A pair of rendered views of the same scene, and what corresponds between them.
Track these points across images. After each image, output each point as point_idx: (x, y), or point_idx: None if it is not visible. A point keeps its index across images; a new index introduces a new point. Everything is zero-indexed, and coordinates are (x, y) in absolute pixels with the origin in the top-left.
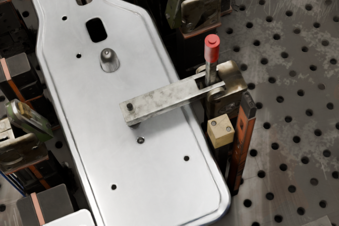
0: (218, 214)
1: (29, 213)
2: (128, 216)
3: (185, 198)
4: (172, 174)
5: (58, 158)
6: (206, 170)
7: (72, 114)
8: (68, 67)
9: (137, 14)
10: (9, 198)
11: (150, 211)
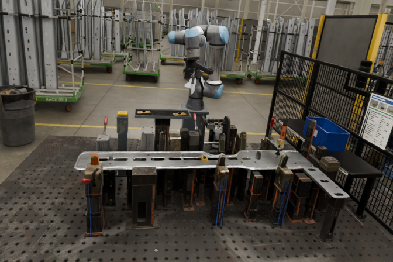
0: (299, 152)
1: (305, 179)
2: (303, 162)
3: (296, 155)
4: (290, 155)
5: (264, 216)
6: (288, 151)
7: (274, 165)
8: (258, 164)
9: (241, 151)
10: (280, 231)
11: (300, 159)
